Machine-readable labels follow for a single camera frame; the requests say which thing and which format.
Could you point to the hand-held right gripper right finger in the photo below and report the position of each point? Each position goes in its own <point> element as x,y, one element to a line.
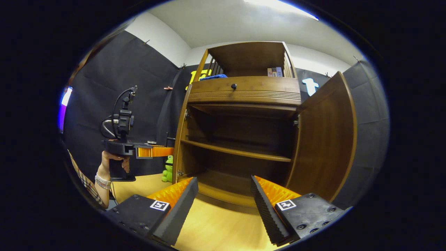
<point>266,216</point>

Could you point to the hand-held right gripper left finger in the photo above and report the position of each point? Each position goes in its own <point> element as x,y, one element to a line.
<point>181,212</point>

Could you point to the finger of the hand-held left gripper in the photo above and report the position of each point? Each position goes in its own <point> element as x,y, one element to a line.
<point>156,152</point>

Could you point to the wooden shoe cabinet door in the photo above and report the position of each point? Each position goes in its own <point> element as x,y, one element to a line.
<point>179,146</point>
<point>324,139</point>

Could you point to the wooden double-door shoe cabinet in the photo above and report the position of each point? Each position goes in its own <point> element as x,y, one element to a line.
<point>244,59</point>

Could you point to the green frog plush toy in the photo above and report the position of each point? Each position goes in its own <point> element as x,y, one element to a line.
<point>168,170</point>

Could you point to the black backdrop cloth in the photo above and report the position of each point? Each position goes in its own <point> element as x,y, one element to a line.
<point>139,87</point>

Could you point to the glowing screen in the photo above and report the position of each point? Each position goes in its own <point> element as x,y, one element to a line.
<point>64,108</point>

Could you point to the wooden inner shelf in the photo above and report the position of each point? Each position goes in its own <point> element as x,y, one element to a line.
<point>237,151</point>

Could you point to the blue folded cloth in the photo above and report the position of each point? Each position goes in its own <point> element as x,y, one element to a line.
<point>213,76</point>

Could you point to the pale blue small book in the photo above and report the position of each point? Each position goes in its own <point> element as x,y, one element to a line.
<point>279,71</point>

